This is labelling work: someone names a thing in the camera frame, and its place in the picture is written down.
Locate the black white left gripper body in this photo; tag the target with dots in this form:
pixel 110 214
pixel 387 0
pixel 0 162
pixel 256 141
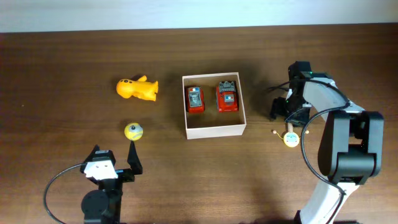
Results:
pixel 115 182

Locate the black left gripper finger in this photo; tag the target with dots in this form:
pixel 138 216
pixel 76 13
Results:
pixel 92 155
pixel 133 160

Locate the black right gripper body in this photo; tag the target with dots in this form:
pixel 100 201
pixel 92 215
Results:
pixel 295 109

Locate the yellow minion ball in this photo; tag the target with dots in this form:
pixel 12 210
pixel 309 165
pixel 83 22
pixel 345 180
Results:
pixel 133 131

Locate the wooden rattle drum toy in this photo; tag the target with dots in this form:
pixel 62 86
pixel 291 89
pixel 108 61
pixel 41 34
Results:
pixel 289 137

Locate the red toy fire truck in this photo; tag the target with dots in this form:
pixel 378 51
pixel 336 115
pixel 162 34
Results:
pixel 227 100

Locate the pink cardboard box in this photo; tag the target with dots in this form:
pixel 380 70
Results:
pixel 211 123

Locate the red toy truck grey front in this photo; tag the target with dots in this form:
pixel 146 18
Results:
pixel 195 100

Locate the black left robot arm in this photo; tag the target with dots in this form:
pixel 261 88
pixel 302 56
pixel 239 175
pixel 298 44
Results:
pixel 103 205

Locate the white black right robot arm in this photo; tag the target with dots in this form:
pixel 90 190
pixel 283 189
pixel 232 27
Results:
pixel 350 148

